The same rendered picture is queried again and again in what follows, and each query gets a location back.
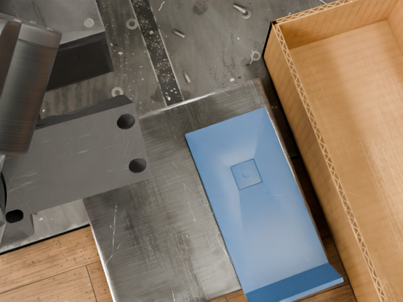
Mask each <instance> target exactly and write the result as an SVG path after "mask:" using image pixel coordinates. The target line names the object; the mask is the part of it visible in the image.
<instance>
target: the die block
mask: <svg viewBox="0 0 403 302"><path fill-rule="evenodd" d="M114 70H115V69H114V66H113V61H112V57H111V53H110V49H109V44H108V41H107V36H106V37H102V38H99V39H96V40H92V41H88V42H86V43H82V44H79V45H76V46H72V47H69V48H66V49H62V50H58V51H57V54H56V57H55V61H54V64H53V68H52V72H51V74H50V78H49V82H48V85H47V89H46V92H48V91H50V90H54V89H57V88H60V87H64V86H68V85H70V84H73V83H77V82H80V81H84V80H87V79H89V78H93V77H96V76H100V75H103V74H107V73H110V72H113V71H114Z"/></svg>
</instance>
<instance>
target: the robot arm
mask: <svg viewBox="0 0 403 302"><path fill-rule="evenodd" d="M61 37H62V33H60V32H58V31H54V30H53V29H52V28H49V27H48V28H46V27H44V26H41V25H38V24H37V23H36V22H35V21H30V22H29V21H26V20H22V19H19V18H16V17H13V16H9V15H7V14H4V13H0V250H1V248H2V247H6V246H9V245H12V244H16V243H19V242H22V241H25V240H27V239H29V238H30V237H31V236H32V235H33V234H34V222H33V217H32V214H33V213H36V212H40V211H42V210H46V209H49V208H52V207H56V206H60V205H62V204H66V203H70V202H72V201H76V200H79V199H82V198H86V197H90V196H92V195H96V194H100V193H102V192H106V191H109V190H112V189H116V188H120V187H122V186H126V185H130V184H132V183H136V182H139V181H142V180H146V179H150V178H153V174H152V170H151V166H150V163H149V158H148V154H147V151H146V147H145V143H144V140H143V136H142V132H141V129H140V124H139V120H138V117H137V113H136V109H135V106H134V103H133V102H132V100H130V99H129V98H128V97H127V96H126V95H117V96H115V97H113V98H110V99H108V100H105V101H103V102H101V103H95V104H88V105H85V106H83V107H80V108H78V109H76V110H73V111H71V112H69V113H66V114H63V115H51V116H49V117H46V118H44V119H41V120H39V121H37V119H38V115H39V113H40V109H41V105H42V103H43V99H44V95H45V93H46V89H47V85H48V82H49V78H50V74H51V72H52V68H53V64H54V61H55V57H56V54H57V51H58V47H59V43H60V40H61Z"/></svg>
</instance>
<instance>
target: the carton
mask: <svg viewBox="0 0 403 302"><path fill-rule="evenodd" d="M262 58H263V60H264V63H265V66H266V68H267V71H268V73H269V76H270V79H271V81H272V84H273V86H274V89H275V92H276V94H277V97H278V99H279V102H280V104H281V107H282V110H283V112H284V115H285V118H286V120H287V123H288V125H289V128H290V131H291V133H292V136H293V138H294V141H295V143H296V146H297V149H298V151H299V154H300V157H301V159H302V162H303V164H304V167H305V169H306V172H307V175H308V177H309V180H310V182H311V185H312V188H313V190H314V193H315V196H316V197H317V201H318V203H319V205H320V208H321V211H322V213H323V216H324V219H325V221H326V224H327V227H328V229H329V232H330V235H331V236H332V240H333V242H334V244H335V247H336V250H337V252H338V255H339V258H340V260H341V263H342V266H343V268H344V271H345V273H346V275H347V279H348V281H349V283H350V286H351V289H352V291H353V294H354V297H355V299H356V302H403V0H338V1H335V2H331V3H329V4H325V5H322V6H319V7H315V8H312V9H309V10H306V11H302V12H299V13H296V14H292V15H289V16H286V17H282V18H280V19H276V20H273V21H271V22H270V26H269V30H268V33H267V37H266V41H265V44H264V48H263V52H262Z"/></svg>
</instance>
